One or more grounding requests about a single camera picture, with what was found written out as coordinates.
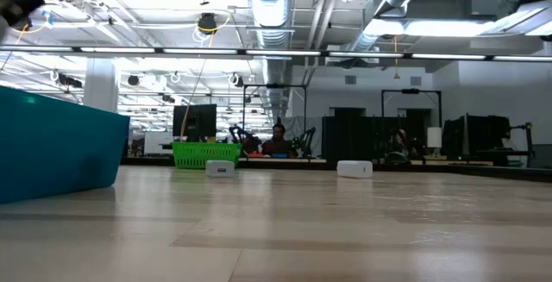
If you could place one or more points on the teal plastic bin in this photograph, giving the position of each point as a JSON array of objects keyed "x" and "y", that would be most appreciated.
[{"x": 52, "y": 144}]

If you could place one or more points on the square white charger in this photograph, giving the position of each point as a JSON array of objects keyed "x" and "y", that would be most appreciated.
[{"x": 354, "y": 169}]

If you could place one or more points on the background black robot arm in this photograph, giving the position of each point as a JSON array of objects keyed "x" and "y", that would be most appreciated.
[{"x": 305, "y": 142}]

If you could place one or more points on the long ceiling light strip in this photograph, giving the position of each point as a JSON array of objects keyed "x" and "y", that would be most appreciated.
[{"x": 194, "y": 51}]

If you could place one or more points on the black computer monitor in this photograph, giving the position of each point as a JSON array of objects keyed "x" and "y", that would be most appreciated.
[{"x": 194, "y": 120}]

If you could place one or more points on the green plastic basket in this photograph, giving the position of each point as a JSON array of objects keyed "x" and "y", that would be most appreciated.
[{"x": 194, "y": 154}]

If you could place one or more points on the small white USB charger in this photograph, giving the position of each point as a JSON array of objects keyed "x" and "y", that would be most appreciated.
[{"x": 220, "y": 168}]

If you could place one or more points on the person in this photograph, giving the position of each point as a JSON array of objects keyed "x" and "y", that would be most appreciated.
[
  {"x": 278, "y": 144},
  {"x": 401, "y": 139}
]

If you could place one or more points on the black partition screen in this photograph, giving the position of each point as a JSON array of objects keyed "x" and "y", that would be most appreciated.
[{"x": 345, "y": 139}]

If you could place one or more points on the dark grey dome object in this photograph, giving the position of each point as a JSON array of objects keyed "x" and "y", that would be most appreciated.
[{"x": 397, "y": 158}]

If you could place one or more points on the white cylinder lamp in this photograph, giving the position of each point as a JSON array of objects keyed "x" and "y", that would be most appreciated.
[{"x": 434, "y": 137}]

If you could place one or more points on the black equipment block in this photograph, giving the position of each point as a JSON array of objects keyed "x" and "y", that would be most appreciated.
[{"x": 474, "y": 135}]

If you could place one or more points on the black metal frame stand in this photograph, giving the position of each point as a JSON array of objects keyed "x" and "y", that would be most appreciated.
[
  {"x": 409, "y": 91},
  {"x": 276, "y": 86}
]

